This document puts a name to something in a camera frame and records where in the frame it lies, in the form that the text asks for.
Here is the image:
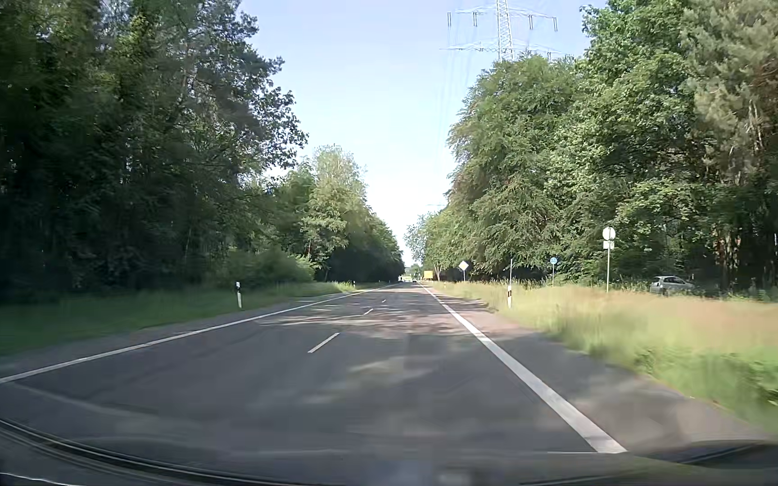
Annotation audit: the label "wood of dark trees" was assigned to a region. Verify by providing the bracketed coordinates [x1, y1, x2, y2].
[0, 0, 406, 305]

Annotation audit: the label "steel lattice pylon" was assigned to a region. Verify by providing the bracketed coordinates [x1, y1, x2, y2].
[446, 0, 563, 63]

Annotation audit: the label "car's own bonnet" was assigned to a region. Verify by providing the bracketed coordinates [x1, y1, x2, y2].
[0, 408, 778, 486]

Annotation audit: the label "grey asphalt road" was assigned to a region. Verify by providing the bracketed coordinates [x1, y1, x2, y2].
[0, 283, 778, 455]

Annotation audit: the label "wood of green trees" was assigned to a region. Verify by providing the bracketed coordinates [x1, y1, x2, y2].
[404, 0, 778, 301]

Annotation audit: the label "overhead wires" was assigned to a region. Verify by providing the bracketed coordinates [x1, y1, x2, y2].
[430, 0, 565, 217]

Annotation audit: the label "shaded grass verge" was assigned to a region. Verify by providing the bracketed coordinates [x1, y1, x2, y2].
[0, 280, 390, 362]

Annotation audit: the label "grey parked car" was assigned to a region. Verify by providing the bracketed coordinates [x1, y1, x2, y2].
[650, 275, 697, 296]

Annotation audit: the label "round road sign on post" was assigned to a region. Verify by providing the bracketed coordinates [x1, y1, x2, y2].
[602, 226, 617, 294]

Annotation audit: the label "road markings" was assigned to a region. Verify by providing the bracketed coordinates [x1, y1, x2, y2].
[0, 284, 628, 455]

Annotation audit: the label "grass verge with tall grass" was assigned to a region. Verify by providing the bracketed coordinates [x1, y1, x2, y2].
[423, 279, 778, 446]

